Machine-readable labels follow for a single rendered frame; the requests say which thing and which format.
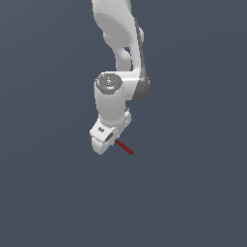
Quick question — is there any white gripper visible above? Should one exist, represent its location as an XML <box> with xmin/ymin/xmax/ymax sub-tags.
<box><xmin>89</xmin><ymin>107</ymin><xmax>132</xmax><ymax>156</ymax></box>

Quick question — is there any small dark red stick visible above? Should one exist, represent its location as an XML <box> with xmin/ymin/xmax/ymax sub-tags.
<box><xmin>115</xmin><ymin>139</ymin><xmax>134</xmax><ymax>155</ymax></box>

